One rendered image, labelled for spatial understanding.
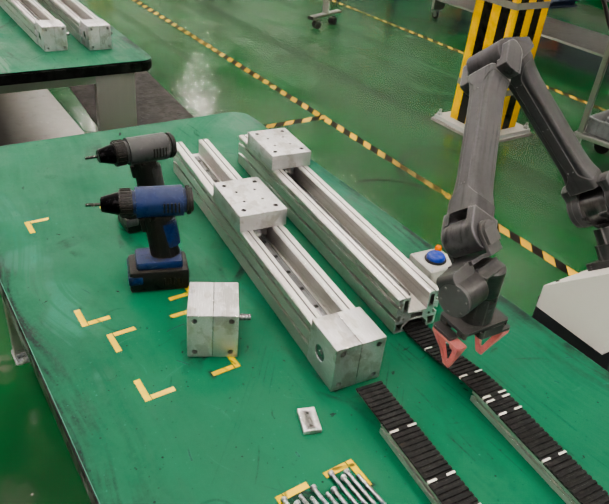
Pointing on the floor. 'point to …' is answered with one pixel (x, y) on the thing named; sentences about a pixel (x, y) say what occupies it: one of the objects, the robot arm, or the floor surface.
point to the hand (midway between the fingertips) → (463, 355)
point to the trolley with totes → (608, 136)
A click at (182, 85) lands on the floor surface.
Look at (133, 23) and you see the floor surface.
